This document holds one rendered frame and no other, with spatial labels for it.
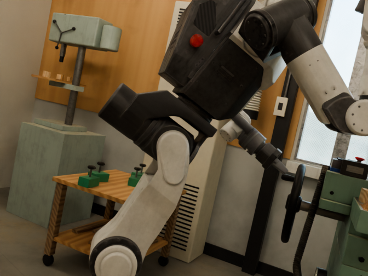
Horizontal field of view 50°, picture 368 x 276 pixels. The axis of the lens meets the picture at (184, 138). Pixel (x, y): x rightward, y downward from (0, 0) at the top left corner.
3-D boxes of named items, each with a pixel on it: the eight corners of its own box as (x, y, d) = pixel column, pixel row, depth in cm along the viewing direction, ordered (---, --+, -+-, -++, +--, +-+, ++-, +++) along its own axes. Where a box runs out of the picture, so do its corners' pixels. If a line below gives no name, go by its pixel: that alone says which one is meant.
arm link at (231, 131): (237, 154, 155) (217, 134, 158) (256, 137, 159) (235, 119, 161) (245, 142, 145) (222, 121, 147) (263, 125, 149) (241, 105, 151)
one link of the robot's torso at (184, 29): (146, 64, 92) (239, -58, 92) (137, 71, 125) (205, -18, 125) (242, 139, 98) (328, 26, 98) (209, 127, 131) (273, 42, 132)
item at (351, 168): (329, 168, 140) (332, 153, 140) (362, 176, 137) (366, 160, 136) (329, 171, 128) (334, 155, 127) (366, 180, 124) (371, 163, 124)
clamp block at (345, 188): (320, 191, 142) (326, 167, 142) (360, 201, 138) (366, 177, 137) (320, 197, 128) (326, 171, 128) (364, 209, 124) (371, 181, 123)
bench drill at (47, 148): (46, 201, 351) (79, 23, 339) (101, 222, 325) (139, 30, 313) (0, 208, 308) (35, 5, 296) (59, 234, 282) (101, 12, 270)
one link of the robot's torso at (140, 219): (79, 281, 103) (156, 120, 102) (83, 254, 120) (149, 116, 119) (132, 300, 106) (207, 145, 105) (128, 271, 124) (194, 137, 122)
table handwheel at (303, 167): (282, 205, 124) (273, 256, 143) (350, 223, 118) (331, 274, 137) (299, 146, 144) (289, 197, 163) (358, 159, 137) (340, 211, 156)
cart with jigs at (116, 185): (101, 239, 289) (118, 154, 284) (170, 265, 267) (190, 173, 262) (35, 265, 228) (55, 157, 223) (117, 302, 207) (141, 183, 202)
